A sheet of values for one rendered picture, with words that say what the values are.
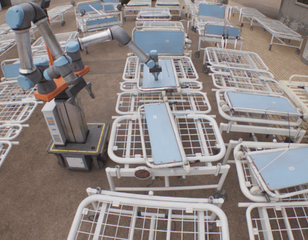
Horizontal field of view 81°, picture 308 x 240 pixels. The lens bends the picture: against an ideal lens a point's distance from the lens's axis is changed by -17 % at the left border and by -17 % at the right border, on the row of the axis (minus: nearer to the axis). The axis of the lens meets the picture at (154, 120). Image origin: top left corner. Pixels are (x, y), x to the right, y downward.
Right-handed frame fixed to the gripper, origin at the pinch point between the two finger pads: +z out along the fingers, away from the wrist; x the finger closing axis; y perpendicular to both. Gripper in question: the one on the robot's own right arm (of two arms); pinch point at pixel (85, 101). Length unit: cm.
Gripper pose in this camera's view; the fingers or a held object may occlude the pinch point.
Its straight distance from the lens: 135.0
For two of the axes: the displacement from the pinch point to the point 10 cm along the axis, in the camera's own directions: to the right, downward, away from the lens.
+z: 4.1, 7.7, 5.0
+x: -4.8, 6.4, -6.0
